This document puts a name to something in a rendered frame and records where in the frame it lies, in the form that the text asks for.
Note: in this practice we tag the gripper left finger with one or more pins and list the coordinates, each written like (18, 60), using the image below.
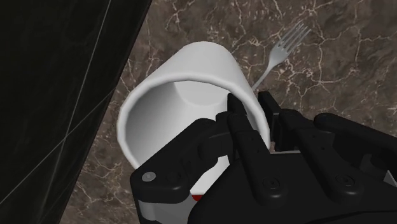
(186, 149)

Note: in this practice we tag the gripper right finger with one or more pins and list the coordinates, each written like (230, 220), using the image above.
(322, 155)

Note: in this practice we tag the white cup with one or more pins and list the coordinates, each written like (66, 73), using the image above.
(198, 62)

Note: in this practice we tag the silver fork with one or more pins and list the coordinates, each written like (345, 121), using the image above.
(277, 56)

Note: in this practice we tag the black robot stand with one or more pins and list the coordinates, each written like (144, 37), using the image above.
(46, 93)

